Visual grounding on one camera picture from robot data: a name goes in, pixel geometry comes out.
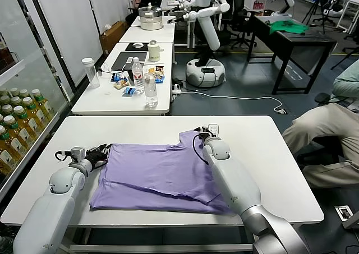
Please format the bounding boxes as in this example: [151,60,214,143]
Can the brown cardboard box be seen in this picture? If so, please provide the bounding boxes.
[99,21,128,57]

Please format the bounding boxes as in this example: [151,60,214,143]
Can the black tripod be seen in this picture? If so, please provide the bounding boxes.
[301,0,339,35]

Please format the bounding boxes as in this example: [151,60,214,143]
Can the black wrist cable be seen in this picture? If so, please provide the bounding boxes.
[54,150,72,163]
[192,127,210,165]

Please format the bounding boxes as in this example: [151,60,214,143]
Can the white rice cooker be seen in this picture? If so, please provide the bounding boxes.
[137,3,164,32]

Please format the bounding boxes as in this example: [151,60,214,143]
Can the floor socket box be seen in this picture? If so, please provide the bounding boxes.
[334,205,354,221]

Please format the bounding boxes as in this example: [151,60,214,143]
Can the seated person beige trousers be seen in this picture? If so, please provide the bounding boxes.
[282,59,359,189]

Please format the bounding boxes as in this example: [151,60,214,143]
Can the white side table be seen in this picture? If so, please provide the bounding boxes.
[71,43,174,117]

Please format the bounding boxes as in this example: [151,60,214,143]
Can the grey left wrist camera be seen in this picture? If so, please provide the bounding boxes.
[70,146,86,163]

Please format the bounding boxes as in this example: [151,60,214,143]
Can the yellow white snack packet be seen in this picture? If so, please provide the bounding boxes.
[113,80,131,91]

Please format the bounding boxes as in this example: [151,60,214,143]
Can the red label water bottle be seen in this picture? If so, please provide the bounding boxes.
[131,57,145,95]

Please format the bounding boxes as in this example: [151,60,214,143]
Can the white floor cable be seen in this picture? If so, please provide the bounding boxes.
[179,89,287,116]

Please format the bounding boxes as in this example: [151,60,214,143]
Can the black office chair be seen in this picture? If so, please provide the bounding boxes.
[224,0,257,50]

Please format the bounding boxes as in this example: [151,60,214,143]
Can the purple t-shirt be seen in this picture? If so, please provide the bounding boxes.
[89,130,236,216]

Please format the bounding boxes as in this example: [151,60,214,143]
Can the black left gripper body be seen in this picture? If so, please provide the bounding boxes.
[85,148,105,168]

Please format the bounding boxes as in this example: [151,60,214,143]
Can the black mouse pad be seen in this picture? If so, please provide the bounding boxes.
[125,43,150,53]

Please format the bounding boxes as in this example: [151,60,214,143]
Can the clear tumbler white lid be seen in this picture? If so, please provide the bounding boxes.
[81,58,101,90]

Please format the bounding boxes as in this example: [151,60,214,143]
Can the white humanoid robot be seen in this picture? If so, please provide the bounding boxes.
[167,0,231,90]

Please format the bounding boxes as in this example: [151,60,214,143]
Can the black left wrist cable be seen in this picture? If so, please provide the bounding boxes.
[54,150,72,163]

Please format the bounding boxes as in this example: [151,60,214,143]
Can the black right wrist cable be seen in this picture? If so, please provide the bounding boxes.
[192,127,210,165]

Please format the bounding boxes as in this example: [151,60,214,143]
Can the green cloth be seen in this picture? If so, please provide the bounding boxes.
[269,20,310,37]

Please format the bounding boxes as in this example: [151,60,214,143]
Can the grey laptop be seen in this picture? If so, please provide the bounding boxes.
[111,52,148,73]

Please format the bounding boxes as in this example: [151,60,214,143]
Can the tall clear water bottle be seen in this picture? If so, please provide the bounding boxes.
[143,73,159,109]

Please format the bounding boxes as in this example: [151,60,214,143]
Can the white table with pot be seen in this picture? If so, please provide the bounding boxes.
[119,16,176,45]

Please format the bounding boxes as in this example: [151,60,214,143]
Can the black table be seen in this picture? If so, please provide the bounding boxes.
[246,15,338,96]

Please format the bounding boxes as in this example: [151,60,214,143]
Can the cream thermos jug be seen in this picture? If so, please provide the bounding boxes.
[147,40,164,63]

